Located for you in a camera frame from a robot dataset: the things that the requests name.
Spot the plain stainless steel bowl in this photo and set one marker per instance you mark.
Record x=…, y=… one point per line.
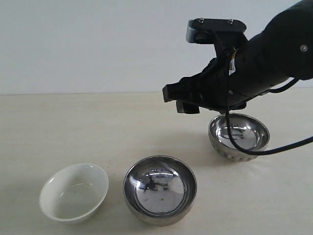
x=160, y=190

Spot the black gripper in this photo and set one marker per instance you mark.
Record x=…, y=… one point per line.
x=206, y=89

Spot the dimpled stainless steel bowl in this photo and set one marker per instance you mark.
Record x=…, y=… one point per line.
x=248, y=132

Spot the white ceramic bowl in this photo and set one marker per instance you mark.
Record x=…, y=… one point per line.
x=74, y=194

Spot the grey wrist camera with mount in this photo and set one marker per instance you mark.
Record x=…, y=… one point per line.
x=223, y=34

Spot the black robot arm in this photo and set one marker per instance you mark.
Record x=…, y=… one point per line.
x=243, y=68

